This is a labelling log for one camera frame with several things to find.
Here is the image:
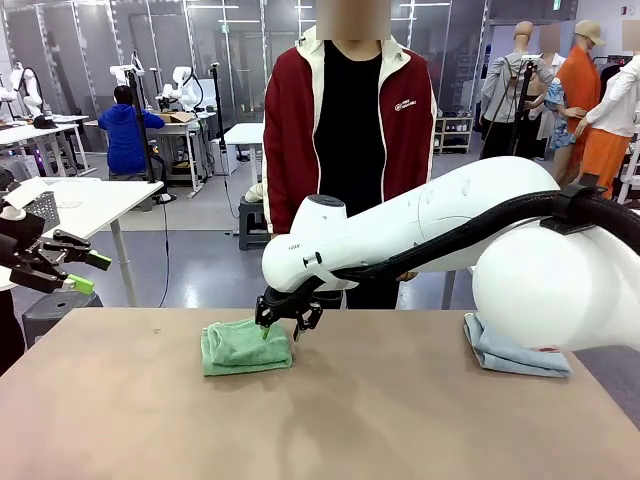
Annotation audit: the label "grey plastic basket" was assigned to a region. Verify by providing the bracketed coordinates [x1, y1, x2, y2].
[27, 190, 61, 234]

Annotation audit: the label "person in blue floral dress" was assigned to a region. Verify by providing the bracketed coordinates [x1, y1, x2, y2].
[537, 23, 584, 151]

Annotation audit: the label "long white desk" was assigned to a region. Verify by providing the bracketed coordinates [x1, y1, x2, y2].
[0, 114, 96, 177]

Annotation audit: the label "light blue towel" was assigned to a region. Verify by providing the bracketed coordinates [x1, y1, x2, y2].
[463, 312, 573, 379]

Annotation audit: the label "mannequin in grey shirt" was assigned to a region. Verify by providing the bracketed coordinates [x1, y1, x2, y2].
[479, 20, 556, 161]

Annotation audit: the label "white work table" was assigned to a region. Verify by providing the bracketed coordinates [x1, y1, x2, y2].
[0, 177, 165, 309]

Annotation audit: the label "white robot desk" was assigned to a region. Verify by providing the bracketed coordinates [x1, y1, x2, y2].
[144, 112, 217, 194]

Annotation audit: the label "small white desk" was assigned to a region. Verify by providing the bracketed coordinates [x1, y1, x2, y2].
[223, 122, 266, 184]

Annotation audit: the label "person's right forearm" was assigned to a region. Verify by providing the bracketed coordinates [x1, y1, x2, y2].
[263, 164, 287, 235]

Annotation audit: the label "green towel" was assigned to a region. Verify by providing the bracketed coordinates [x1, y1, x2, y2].
[200, 318, 294, 378]

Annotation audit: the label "low storage shelf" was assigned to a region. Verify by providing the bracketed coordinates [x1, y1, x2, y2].
[433, 115, 475, 155]

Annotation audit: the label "black stand pole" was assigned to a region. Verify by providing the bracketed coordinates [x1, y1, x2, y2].
[208, 62, 229, 151]

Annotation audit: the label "person in blue jacket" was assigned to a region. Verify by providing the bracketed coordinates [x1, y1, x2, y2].
[97, 83, 166, 181]

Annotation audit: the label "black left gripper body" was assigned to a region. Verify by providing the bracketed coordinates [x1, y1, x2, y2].
[0, 213, 48, 274]

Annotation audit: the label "mannequin with orange trousers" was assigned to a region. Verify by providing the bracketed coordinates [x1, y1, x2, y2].
[572, 49, 640, 201]

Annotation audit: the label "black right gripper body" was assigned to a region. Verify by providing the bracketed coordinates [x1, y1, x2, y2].
[258, 288, 322, 322]

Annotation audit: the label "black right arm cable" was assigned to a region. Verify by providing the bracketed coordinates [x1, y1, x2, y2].
[319, 185, 640, 284]

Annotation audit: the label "grey plastic stool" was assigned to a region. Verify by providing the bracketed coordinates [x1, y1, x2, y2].
[22, 289, 104, 346]
[238, 195, 271, 251]

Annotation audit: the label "black camera tripod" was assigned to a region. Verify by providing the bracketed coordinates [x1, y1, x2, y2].
[482, 53, 544, 159]
[123, 67, 177, 205]

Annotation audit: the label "mannequin in orange with cap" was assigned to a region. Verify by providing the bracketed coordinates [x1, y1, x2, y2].
[547, 19, 606, 189]

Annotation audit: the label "person in red track jacket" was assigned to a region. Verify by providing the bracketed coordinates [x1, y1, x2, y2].
[262, 0, 439, 310]

